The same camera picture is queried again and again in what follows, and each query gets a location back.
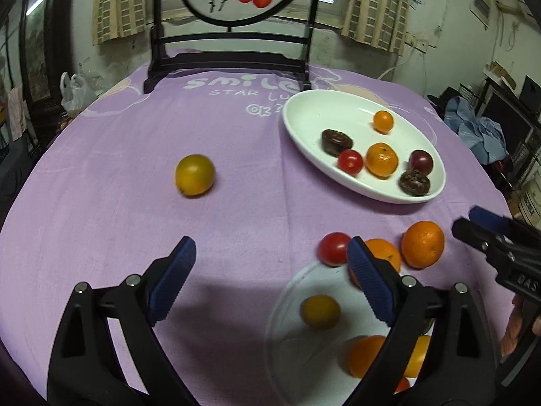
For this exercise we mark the pink hanging cloth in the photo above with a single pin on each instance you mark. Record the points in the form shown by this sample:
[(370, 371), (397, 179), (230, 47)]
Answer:
[(17, 110)]

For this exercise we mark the left checkered curtain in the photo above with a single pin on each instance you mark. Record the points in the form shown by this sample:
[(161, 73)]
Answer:
[(119, 19)]

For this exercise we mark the orange mandarin left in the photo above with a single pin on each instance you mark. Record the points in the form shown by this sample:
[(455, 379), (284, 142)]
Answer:
[(383, 249)]

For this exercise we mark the checkered curtain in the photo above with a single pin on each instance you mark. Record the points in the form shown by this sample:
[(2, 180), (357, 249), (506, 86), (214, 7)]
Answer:
[(380, 24), (119, 19)]

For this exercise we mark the right checkered curtain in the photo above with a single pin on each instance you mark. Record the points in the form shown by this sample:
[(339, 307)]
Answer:
[(380, 24)]

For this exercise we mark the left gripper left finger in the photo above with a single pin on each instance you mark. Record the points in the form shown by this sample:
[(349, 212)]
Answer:
[(84, 368)]

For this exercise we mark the purple printed tablecloth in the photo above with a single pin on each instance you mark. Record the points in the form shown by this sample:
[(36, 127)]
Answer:
[(102, 204)]

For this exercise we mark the red cherry tomato on plate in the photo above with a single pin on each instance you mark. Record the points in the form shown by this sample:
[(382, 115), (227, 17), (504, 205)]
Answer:
[(350, 162)]

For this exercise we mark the white oval plate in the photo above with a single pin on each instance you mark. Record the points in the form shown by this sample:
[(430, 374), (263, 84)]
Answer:
[(307, 114)]

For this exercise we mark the red flat fruit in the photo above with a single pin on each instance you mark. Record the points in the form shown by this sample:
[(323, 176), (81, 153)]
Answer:
[(403, 384)]

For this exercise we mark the small orange kumquat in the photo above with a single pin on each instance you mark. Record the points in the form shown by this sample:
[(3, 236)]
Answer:
[(383, 121)]

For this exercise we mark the person's right hand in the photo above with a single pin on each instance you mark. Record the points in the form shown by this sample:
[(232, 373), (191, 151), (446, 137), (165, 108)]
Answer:
[(509, 340)]

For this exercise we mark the blue clothes pile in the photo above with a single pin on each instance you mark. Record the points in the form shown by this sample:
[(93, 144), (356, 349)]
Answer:
[(482, 136)]

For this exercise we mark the orange round fruit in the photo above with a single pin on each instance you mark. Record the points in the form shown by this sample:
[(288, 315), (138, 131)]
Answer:
[(362, 353)]

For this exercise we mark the orange mandarin on plate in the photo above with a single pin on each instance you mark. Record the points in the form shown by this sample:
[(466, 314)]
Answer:
[(381, 160)]

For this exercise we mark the dark purple plum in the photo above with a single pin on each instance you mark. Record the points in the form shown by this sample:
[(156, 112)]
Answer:
[(422, 161)]

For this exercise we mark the black framed round screen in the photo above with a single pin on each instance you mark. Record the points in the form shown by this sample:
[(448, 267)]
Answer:
[(230, 17)]

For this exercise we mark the red cherry tomato on cloth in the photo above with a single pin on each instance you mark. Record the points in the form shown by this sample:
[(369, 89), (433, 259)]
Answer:
[(332, 249)]

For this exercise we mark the dark brown dried fruit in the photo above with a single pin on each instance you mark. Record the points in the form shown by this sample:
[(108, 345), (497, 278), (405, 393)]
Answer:
[(414, 183), (335, 142)]

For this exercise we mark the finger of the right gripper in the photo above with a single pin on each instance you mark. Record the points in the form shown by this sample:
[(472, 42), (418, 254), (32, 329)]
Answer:
[(487, 221), (487, 243)]

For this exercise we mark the small yellow fruit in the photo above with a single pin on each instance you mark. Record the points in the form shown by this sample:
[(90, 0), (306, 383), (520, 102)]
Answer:
[(320, 312)]

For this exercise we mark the white plastic bag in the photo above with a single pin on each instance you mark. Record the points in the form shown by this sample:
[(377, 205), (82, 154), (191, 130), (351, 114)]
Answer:
[(77, 94)]

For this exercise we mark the dark brown dried fruit front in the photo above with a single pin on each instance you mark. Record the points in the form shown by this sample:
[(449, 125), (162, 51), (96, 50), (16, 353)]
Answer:
[(414, 183)]

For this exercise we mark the orange mandarin right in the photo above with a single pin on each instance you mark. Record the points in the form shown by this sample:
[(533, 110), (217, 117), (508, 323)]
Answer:
[(423, 244)]

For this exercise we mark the yellow-green citrus fruit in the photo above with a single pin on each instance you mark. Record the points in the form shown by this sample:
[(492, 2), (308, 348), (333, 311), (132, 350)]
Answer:
[(194, 175)]

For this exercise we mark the cardboard box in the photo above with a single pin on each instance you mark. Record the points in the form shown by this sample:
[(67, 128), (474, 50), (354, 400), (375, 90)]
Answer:
[(529, 202)]

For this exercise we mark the orange-yellow persimmon fruit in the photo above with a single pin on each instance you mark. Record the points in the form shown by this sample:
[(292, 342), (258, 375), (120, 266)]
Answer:
[(417, 357)]

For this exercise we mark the dark framed wall picture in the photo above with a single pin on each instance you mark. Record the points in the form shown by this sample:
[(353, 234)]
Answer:
[(34, 49)]

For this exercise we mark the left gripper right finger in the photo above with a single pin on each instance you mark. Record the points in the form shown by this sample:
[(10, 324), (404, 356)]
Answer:
[(458, 368)]

